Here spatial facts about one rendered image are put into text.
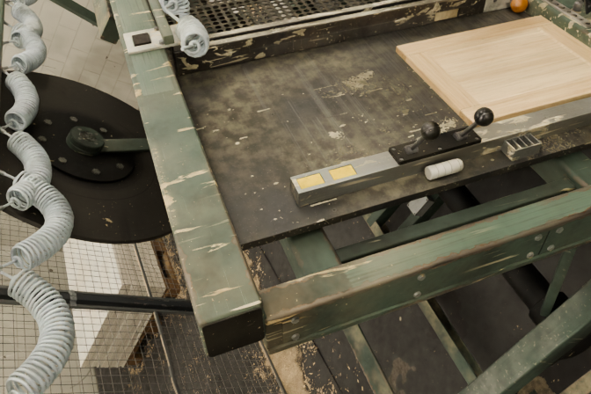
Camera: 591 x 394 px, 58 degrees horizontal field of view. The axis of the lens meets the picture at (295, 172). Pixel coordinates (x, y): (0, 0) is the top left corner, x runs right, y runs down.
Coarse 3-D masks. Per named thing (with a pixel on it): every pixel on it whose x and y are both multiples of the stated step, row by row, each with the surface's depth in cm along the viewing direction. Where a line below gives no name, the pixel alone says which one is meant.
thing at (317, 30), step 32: (416, 0) 158; (448, 0) 158; (480, 0) 162; (224, 32) 145; (256, 32) 146; (288, 32) 145; (320, 32) 149; (352, 32) 153; (384, 32) 157; (192, 64) 141; (224, 64) 145
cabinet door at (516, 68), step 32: (480, 32) 154; (512, 32) 153; (544, 32) 153; (416, 64) 141; (448, 64) 142; (480, 64) 142; (512, 64) 141; (544, 64) 141; (576, 64) 141; (448, 96) 131; (480, 96) 131; (512, 96) 131; (544, 96) 130; (576, 96) 130
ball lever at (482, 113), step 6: (480, 108) 104; (486, 108) 104; (474, 114) 105; (480, 114) 104; (486, 114) 103; (492, 114) 104; (480, 120) 104; (486, 120) 104; (492, 120) 104; (474, 126) 108; (456, 132) 115; (462, 132) 113; (468, 132) 111; (456, 138) 114; (462, 138) 114
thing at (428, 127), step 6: (426, 126) 101; (432, 126) 100; (438, 126) 101; (420, 132) 102; (426, 132) 101; (432, 132) 100; (438, 132) 101; (420, 138) 106; (426, 138) 102; (432, 138) 101; (414, 144) 109; (408, 150) 111; (414, 150) 111
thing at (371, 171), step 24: (504, 120) 120; (528, 120) 120; (552, 120) 120; (576, 120) 122; (480, 144) 115; (336, 168) 110; (360, 168) 109; (384, 168) 109; (408, 168) 112; (312, 192) 106; (336, 192) 108
